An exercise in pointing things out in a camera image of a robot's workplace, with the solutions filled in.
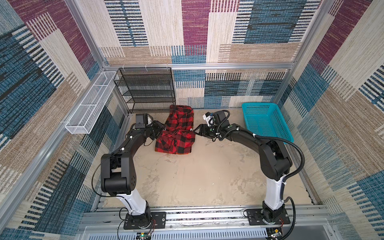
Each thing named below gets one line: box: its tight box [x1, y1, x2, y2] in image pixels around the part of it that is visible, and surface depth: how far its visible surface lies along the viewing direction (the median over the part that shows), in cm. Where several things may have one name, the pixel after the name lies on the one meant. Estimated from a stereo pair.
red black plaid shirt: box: [155, 104, 196, 155], surface depth 98 cm
